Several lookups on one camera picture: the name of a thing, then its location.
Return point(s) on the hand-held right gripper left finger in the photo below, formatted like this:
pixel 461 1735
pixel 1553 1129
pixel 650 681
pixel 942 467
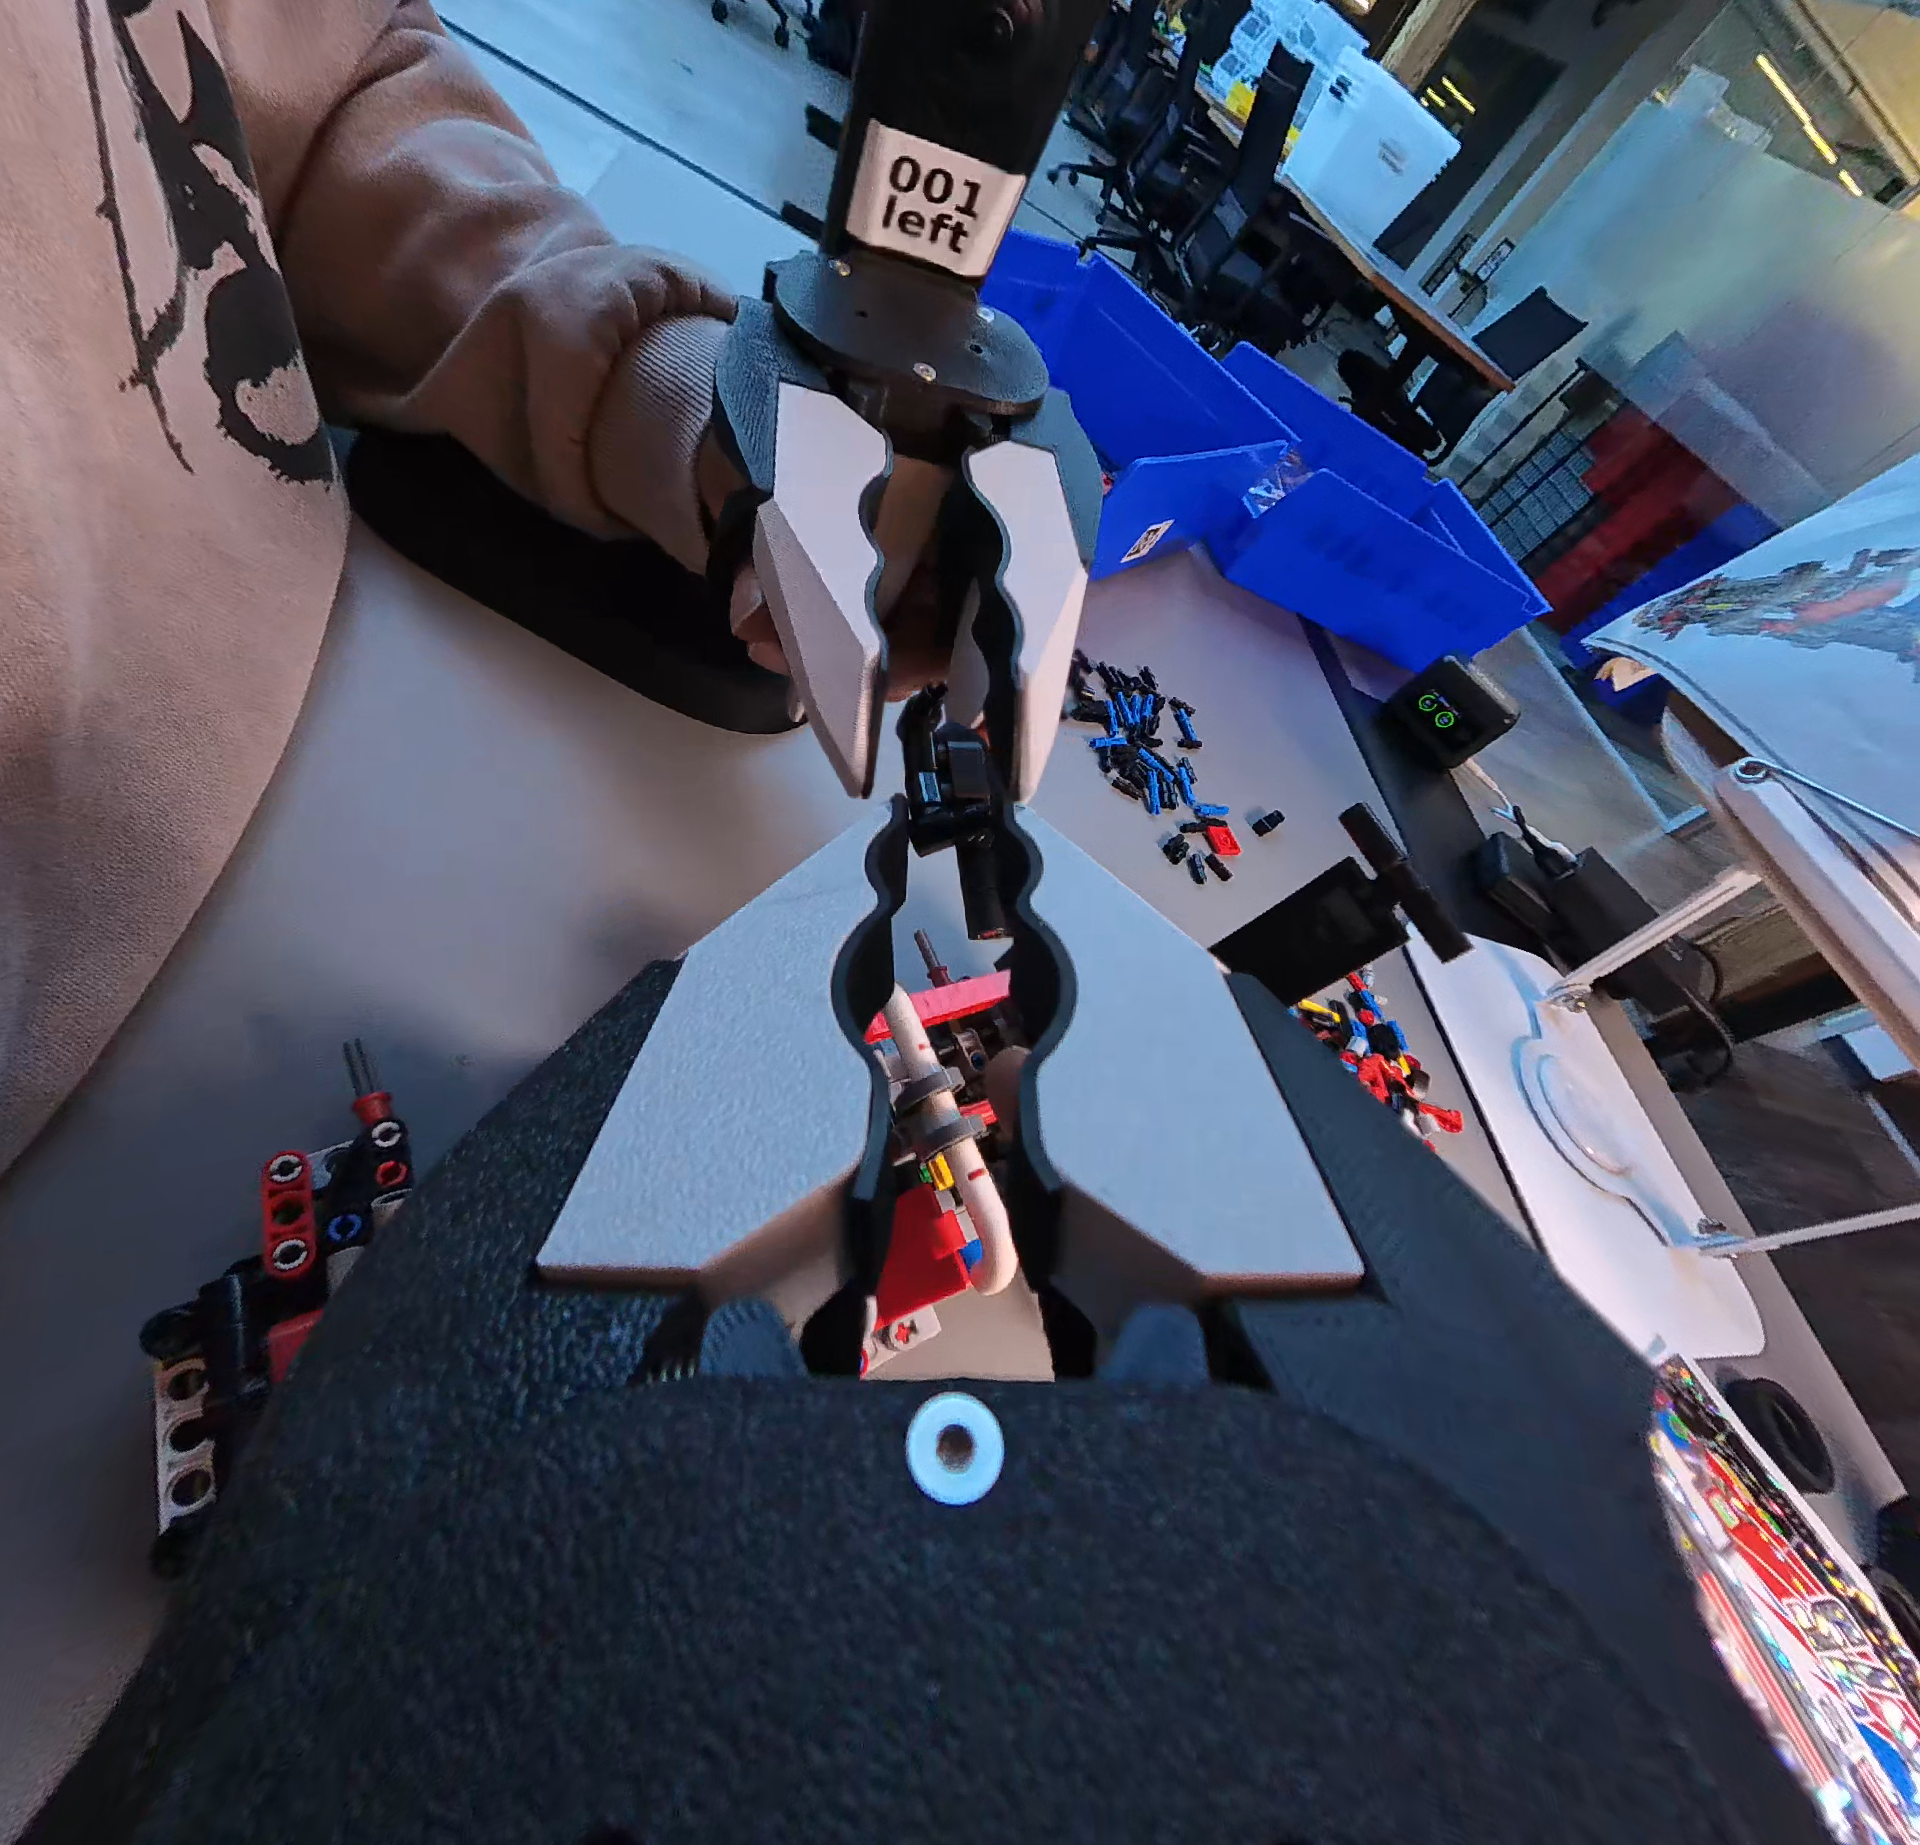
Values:
pixel 706 1127

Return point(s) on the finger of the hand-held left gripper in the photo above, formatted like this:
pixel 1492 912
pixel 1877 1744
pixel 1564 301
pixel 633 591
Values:
pixel 1043 585
pixel 817 555

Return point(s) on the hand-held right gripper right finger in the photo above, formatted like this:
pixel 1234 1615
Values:
pixel 1200 1127

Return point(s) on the small black lego assembly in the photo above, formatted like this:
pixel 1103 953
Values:
pixel 943 794

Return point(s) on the lego car chassis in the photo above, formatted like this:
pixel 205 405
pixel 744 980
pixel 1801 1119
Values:
pixel 287 1200

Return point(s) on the person's left forearm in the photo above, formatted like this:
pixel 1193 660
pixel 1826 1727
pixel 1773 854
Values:
pixel 495 300

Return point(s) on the pile of colourful lego pieces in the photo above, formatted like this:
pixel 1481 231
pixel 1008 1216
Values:
pixel 1381 1065

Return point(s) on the black rubber lego tyre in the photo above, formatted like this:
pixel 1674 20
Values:
pixel 1747 1402

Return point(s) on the lego instruction booklet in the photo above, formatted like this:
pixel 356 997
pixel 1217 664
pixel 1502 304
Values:
pixel 1798 660

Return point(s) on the person's left hand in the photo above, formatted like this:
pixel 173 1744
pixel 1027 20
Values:
pixel 758 630

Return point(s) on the pile of black blue pins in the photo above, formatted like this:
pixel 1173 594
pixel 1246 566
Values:
pixel 1148 764

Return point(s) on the blue bin with square label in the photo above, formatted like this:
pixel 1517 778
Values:
pixel 1140 361

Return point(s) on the black wrist rest pad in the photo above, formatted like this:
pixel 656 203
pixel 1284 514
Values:
pixel 525 585

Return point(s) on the black office chair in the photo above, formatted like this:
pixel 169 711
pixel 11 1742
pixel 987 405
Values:
pixel 1246 195
pixel 1531 330

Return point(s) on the long blue storage bin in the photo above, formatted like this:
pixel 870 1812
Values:
pixel 1381 555

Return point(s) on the stack of white storage boxes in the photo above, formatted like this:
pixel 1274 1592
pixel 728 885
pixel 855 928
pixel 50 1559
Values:
pixel 1364 149

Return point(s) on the black power bank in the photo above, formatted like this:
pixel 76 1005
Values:
pixel 1448 712

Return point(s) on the black power adapter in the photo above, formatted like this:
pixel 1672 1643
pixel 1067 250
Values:
pixel 1592 900

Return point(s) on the long wooden desk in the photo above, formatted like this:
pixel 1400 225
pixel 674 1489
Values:
pixel 1408 293

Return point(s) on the holographic sticker sheet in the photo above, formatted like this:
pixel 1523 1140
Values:
pixel 1798 1649

